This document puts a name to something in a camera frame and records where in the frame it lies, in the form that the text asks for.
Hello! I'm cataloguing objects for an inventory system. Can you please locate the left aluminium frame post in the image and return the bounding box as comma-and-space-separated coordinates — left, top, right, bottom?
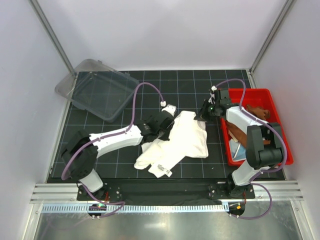
28, 0, 75, 76

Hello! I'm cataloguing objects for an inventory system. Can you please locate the aluminium frame post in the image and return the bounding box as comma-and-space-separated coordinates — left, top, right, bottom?
249, 0, 296, 75
28, 0, 75, 76

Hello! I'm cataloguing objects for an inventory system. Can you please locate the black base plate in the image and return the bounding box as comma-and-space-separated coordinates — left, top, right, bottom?
91, 178, 255, 205

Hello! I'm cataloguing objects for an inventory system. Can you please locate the red plastic bin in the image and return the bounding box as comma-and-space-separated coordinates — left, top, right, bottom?
220, 88, 294, 167

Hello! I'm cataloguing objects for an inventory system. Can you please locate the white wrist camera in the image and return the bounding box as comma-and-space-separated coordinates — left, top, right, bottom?
161, 104, 177, 117
208, 85, 219, 105

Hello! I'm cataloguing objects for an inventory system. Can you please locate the right aluminium frame post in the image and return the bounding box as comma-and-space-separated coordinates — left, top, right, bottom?
249, 0, 296, 75

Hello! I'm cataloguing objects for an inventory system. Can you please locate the brown towel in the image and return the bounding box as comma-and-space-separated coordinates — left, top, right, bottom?
226, 104, 271, 148

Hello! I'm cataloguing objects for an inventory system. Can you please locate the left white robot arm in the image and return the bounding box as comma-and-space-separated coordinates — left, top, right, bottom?
60, 105, 176, 200

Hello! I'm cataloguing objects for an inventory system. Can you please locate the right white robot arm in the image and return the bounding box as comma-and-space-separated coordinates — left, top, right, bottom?
195, 86, 288, 198

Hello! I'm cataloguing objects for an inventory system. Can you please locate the blue white cloth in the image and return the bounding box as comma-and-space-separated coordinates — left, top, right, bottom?
229, 139, 247, 162

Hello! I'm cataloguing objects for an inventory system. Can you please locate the clear plastic container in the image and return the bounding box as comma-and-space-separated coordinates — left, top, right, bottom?
55, 59, 139, 123

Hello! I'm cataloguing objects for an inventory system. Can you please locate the aluminium rail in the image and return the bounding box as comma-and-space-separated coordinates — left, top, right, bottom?
29, 181, 305, 204

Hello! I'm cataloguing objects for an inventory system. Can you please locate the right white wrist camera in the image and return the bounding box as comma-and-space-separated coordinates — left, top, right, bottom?
208, 85, 219, 105

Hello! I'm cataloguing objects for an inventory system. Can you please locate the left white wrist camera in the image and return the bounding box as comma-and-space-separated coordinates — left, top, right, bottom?
161, 104, 177, 117

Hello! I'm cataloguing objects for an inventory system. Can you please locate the white towel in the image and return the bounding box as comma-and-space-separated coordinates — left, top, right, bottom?
134, 110, 209, 178

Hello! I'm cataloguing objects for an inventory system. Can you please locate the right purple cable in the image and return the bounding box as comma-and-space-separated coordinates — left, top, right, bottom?
211, 78, 286, 221

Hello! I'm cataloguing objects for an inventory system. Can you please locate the slotted cable duct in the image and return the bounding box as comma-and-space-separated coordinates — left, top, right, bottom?
41, 203, 229, 214

